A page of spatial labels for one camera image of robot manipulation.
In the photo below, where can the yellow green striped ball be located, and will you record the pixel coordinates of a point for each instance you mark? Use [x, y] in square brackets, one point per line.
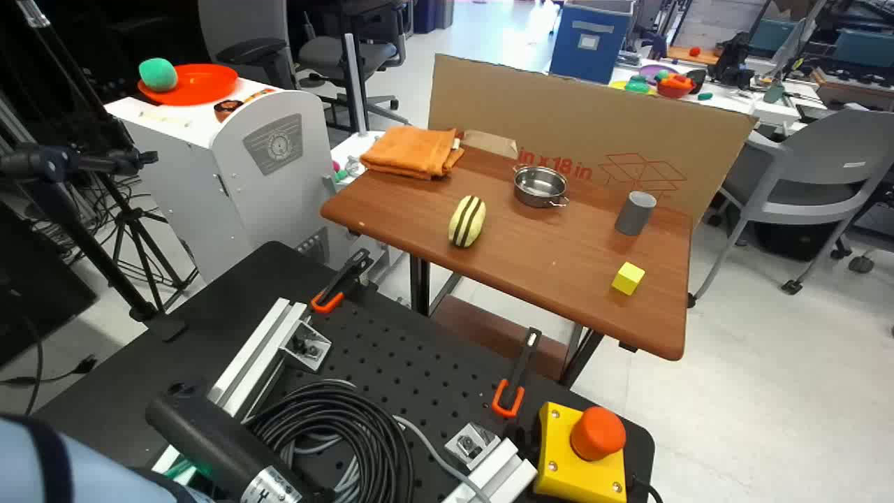
[468, 222]

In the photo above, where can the yellow emergency stop box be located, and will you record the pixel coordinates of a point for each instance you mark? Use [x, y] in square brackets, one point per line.
[582, 454]

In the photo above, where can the wooden table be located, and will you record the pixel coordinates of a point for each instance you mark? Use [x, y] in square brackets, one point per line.
[559, 258]

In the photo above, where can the black perforated breadboard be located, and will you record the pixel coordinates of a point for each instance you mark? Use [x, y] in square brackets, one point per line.
[372, 404]

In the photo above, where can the orange plate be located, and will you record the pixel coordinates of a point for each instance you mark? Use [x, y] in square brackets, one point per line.
[197, 85]

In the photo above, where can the left orange black clamp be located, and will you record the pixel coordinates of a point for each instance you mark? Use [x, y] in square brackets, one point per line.
[339, 285]

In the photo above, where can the orange folded towel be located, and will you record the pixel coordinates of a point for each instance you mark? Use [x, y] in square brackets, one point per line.
[414, 152]

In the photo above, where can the grey office chair background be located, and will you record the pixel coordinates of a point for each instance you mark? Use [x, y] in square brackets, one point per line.
[344, 43]

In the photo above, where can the brown cardboard sheet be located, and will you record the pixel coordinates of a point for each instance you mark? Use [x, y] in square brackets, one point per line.
[590, 131]

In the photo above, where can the cluttered background desk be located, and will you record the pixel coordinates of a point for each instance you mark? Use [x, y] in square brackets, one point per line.
[777, 100]

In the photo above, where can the grey cylinder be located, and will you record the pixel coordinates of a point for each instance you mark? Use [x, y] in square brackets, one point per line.
[636, 214]

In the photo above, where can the right orange black clamp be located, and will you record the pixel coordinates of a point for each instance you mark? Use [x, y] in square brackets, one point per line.
[510, 391]

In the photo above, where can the blue bin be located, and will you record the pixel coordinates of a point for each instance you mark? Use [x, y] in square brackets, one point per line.
[590, 36]

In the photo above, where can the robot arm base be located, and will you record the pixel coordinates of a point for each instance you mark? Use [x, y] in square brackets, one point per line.
[44, 465]

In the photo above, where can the grey office chair right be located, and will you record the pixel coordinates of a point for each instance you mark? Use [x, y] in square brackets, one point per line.
[820, 173]

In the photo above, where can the white robot control cabinet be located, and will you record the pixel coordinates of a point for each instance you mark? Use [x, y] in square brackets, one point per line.
[239, 170]

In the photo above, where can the small metal bowl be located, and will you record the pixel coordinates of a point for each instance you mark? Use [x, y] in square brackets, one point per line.
[540, 184]

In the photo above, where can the aluminium extrusion rail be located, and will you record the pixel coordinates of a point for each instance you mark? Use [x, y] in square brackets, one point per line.
[256, 357]

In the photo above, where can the orange black clamp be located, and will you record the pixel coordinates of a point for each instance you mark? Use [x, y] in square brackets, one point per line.
[510, 391]
[339, 285]

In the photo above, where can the yellow cube block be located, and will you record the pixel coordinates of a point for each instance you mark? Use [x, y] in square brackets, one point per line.
[628, 278]

